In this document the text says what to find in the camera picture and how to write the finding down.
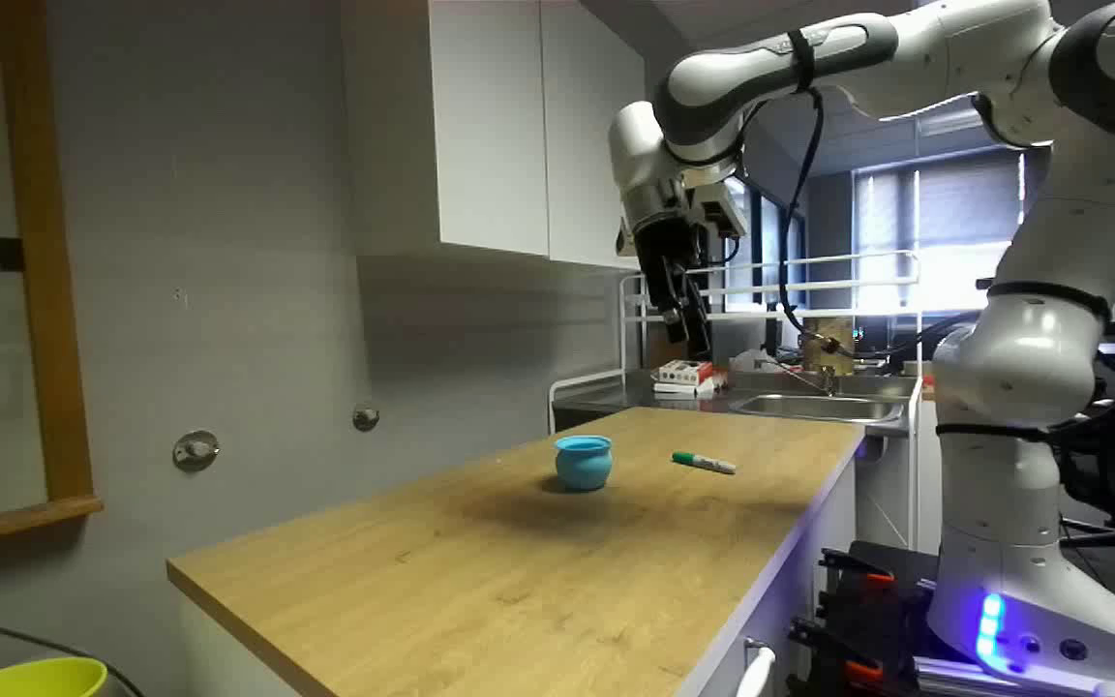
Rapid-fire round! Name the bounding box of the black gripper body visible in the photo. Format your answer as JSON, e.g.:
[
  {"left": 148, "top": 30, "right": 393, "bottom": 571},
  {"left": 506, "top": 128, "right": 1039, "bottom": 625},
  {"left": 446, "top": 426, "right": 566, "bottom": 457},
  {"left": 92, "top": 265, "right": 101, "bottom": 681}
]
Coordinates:
[{"left": 633, "top": 210, "right": 721, "bottom": 317}]

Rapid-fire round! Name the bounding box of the green grey marker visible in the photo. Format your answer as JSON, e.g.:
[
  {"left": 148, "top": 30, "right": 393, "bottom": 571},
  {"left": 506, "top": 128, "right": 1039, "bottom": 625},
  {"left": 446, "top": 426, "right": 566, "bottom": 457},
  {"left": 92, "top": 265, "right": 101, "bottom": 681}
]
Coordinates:
[{"left": 670, "top": 448, "right": 741, "bottom": 482}]

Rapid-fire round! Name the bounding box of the blue cup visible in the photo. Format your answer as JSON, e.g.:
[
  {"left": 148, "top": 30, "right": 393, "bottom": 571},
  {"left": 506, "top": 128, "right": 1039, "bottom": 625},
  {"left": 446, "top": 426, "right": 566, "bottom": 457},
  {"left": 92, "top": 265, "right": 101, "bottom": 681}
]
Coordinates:
[{"left": 549, "top": 432, "right": 617, "bottom": 495}]

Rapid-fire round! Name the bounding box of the red white packet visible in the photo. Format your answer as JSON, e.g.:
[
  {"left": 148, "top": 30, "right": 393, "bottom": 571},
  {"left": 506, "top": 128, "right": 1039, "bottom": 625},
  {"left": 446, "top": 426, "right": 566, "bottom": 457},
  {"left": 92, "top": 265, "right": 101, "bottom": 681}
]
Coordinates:
[{"left": 650, "top": 358, "right": 727, "bottom": 399}]

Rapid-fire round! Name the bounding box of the white metal railing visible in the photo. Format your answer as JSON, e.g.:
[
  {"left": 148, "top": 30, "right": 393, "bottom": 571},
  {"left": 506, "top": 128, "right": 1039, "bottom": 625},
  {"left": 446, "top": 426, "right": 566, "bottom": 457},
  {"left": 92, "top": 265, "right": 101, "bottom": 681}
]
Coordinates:
[{"left": 620, "top": 250, "right": 923, "bottom": 373}]

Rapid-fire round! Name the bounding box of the brown object on counter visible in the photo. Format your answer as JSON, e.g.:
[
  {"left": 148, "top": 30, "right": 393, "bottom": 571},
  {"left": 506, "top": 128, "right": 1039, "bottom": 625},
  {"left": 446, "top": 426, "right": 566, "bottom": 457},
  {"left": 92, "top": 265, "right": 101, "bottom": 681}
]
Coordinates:
[{"left": 797, "top": 321, "right": 860, "bottom": 386}]

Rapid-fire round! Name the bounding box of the black orange clamp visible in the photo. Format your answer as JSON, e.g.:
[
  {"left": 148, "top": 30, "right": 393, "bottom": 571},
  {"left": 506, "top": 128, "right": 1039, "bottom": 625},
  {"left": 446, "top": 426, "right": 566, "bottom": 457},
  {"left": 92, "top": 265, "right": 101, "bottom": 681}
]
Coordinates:
[
  {"left": 819, "top": 548, "right": 931, "bottom": 617},
  {"left": 786, "top": 617, "right": 931, "bottom": 697}
]

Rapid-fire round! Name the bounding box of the yellow bowl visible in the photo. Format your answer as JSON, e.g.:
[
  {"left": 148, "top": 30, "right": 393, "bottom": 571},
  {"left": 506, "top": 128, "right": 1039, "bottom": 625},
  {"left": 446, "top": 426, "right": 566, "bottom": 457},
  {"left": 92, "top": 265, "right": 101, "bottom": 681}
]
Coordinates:
[{"left": 0, "top": 654, "right": 113, "bottom": 697}]

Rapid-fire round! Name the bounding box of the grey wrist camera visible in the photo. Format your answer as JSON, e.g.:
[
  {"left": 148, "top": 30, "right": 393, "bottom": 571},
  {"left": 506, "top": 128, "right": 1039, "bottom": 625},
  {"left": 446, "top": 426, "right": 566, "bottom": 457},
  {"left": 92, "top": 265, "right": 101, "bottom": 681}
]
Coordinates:
[{"left": 700, "top": 175, "right": 758, "bottom": 246}]

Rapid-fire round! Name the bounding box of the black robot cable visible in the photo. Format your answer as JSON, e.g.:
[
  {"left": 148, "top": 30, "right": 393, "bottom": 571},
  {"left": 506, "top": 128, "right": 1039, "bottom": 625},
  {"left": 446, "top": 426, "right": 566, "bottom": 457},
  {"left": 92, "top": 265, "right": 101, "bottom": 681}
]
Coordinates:
[{"left": 735, "top": 28, "right": 846, "bottom": 340}]

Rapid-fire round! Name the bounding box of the white wall cabinet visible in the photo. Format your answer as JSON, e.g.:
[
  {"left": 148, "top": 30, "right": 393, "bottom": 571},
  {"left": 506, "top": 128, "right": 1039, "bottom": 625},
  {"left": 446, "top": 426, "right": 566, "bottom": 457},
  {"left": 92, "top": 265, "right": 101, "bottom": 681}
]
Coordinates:
[{"left": 337, "top": 0, "right": 650, "bottom": 271}]

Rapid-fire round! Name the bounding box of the round metal wall fixture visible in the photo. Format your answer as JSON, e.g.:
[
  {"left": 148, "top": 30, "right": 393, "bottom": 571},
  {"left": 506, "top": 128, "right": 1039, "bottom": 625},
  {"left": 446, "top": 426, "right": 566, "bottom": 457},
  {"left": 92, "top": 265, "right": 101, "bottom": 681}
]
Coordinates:
[{"left": 168, "top": 426, "right": 226, "bottom": 475}]

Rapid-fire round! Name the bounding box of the wooden window frame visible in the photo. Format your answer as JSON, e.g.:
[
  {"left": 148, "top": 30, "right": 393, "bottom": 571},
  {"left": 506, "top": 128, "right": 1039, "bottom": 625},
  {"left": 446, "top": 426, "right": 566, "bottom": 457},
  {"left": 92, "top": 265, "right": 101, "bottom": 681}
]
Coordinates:
[{"left": 0, "top": 0, "right": 110, "bottom": 559}]

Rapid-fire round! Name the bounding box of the thin black floor cable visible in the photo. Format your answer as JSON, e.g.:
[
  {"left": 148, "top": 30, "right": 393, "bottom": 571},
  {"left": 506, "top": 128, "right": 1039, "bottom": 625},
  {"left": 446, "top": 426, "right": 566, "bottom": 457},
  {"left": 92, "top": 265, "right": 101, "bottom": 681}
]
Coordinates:
[{"left": 0, "top": 608, "right": 148, "bottom": 697}]

